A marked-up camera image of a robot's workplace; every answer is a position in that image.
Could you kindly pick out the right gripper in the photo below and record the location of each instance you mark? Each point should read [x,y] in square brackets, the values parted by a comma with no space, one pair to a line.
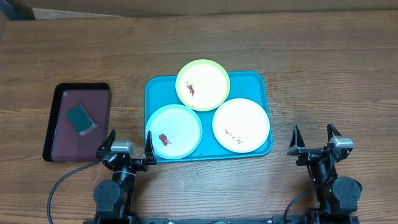
[309,154]

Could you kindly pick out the light blue plate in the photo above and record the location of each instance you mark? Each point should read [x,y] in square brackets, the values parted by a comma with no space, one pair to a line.
[176,131]

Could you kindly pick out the white plate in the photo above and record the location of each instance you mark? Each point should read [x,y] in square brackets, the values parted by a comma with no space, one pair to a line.
[241,125]

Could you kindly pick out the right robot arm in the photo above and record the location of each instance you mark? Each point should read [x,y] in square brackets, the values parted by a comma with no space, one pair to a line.
[337,197]

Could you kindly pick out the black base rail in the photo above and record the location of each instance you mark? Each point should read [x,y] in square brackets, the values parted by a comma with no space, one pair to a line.
[273,220]

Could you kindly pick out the green rimmed plate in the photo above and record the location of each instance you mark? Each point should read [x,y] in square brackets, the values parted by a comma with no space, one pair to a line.
[202,85]

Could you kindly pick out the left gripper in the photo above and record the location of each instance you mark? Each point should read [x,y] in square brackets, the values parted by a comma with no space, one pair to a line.
[141,165]

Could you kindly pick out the green dish sponge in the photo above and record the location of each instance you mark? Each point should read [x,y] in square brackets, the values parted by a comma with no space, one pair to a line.
[80,120]

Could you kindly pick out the black tray with red liquid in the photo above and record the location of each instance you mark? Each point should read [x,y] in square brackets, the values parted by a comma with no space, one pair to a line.
[62,141]

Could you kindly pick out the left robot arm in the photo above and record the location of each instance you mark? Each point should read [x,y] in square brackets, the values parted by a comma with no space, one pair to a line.
[113,197]

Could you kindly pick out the teal plastic serving tray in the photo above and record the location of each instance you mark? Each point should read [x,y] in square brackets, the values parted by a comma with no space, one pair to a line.
[160,91]

